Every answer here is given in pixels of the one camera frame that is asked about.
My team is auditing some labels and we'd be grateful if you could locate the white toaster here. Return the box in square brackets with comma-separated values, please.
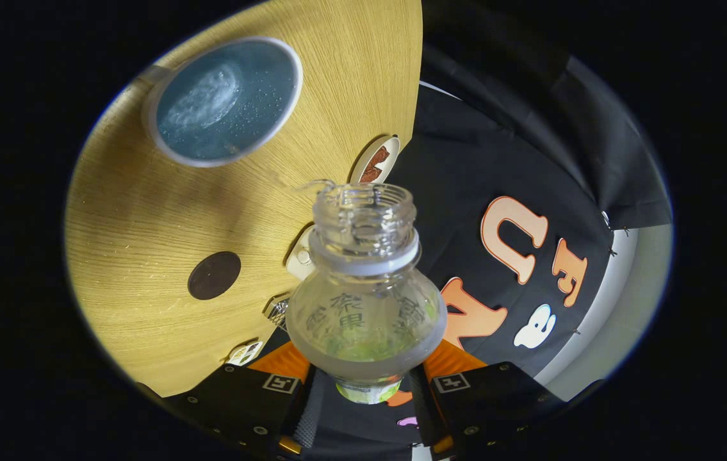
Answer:
[284, 223, 317, 282]

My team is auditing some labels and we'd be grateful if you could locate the dark round coaster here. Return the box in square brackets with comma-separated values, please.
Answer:
[186, 250, 243, 302]

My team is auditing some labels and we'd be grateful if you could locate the clear plastic juice bottle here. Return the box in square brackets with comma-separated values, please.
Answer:
[284, 182, 449, 405]

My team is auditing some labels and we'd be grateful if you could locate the metal wire holder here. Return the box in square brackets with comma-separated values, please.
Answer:
[263, 293, 292, 331]

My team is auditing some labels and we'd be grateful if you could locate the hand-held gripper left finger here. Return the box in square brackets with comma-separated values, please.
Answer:
[165, 341, 327, 459]

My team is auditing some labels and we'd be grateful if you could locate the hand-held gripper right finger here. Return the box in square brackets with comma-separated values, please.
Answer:
[409, 339, 566, 459]

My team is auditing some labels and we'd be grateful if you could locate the white round plate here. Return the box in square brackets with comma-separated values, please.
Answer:
[348, 134, 402, 187]

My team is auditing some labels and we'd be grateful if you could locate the white cup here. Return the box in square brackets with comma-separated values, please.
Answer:
[140, 36, 304, 169]

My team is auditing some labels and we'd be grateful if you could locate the black backdrop cloth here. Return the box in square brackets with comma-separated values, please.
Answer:
[302, 0, 673, 461]

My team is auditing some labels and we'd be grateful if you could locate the wooden table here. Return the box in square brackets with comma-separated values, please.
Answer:
[65, 0, 424, 398]

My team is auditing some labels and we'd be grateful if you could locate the white divided bean dish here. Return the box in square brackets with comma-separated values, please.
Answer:
[225, 339, 265, 368]

